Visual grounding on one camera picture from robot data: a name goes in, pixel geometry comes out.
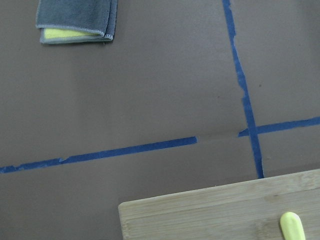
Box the bamboo cutting board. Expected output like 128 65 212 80
118 169 320 240

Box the grey folded cloth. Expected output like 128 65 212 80
35 0 118 45

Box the yellow plastic knife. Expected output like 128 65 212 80
280 212 306 240

